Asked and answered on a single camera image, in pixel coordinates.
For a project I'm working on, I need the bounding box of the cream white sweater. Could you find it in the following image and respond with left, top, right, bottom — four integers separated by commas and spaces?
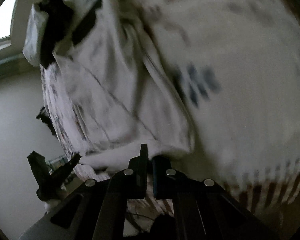
42, 0, 195, 173

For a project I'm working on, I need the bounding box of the white gloved left hand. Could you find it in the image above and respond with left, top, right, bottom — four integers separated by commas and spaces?
44, 199, 62, 213

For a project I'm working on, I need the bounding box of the black cloth beside bed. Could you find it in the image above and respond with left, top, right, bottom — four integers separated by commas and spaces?
36, 106, 57, 137

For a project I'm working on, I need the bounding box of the white pillow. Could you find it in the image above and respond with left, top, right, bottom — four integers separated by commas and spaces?
23, 3, 49, 67

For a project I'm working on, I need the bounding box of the white frame window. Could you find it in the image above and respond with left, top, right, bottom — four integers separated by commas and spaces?
0, 0, 17, 50

